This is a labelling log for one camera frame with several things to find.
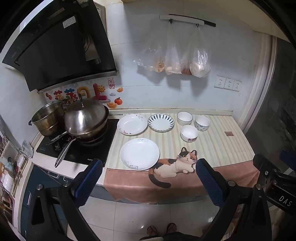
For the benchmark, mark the large white plate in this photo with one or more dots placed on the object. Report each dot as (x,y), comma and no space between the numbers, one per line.
(139,154)

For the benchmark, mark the wall hook rail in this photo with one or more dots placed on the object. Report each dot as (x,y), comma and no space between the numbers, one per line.
(185,19)

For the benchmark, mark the person's left foot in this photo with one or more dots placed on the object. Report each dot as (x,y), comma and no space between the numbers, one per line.
(152,230)

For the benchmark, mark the blue striped plate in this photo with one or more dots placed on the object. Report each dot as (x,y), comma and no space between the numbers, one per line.
(161,122)

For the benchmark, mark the steel stock pot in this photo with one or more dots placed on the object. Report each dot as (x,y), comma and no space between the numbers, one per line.
(48,118)

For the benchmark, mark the person's foot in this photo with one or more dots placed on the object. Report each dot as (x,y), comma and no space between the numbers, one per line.
(152,230)
(171,228)

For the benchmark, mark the striped cat print tablecloth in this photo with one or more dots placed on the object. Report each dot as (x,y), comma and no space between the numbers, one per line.
(219,148)

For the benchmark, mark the white bowl with blue flowers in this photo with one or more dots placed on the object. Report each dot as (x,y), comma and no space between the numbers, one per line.
(202,122)

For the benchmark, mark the brown tablecloth label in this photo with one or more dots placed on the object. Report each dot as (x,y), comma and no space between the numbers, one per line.
(228,133)

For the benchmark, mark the white door frame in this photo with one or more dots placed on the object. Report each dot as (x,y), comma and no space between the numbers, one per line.
(261,92)

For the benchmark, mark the white wall socket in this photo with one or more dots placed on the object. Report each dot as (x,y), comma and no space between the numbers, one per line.
(237,85)
(219,82)
(229,84)

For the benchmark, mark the steel wok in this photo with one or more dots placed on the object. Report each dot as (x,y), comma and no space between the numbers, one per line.
(92,135)

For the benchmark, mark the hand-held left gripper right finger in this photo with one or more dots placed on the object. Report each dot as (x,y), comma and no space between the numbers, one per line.
(208,183)

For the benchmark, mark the colourful wall stickers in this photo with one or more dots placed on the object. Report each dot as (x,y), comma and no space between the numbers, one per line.
(97,92)

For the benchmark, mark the black glass gas stove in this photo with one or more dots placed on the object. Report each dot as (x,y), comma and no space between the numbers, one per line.
(92,150)

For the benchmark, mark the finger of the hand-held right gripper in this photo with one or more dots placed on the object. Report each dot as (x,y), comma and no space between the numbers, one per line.
(268,173)
(288,157)

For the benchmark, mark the steel wok lid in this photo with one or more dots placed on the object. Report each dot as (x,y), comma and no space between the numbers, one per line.
(86,115)

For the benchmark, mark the person's right foot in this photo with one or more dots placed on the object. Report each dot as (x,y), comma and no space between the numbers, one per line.
(171,228)

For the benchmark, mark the white bowl with purple flower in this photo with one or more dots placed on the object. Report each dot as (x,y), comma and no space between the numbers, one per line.
(189,133)

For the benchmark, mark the clear plastic bag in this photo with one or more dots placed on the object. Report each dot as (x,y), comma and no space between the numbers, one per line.
(200,62)
(152,58)
(173,60)

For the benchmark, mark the white plate with floral rim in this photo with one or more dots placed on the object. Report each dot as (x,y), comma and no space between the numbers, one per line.
(132,124)

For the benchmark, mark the plain white bowl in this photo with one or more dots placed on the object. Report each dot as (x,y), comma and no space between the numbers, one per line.
(185,118)

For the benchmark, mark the black range hood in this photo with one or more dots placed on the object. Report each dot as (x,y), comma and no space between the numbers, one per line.
(57,46)

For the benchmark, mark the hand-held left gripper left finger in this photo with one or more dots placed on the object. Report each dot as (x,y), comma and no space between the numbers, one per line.
(89,180)

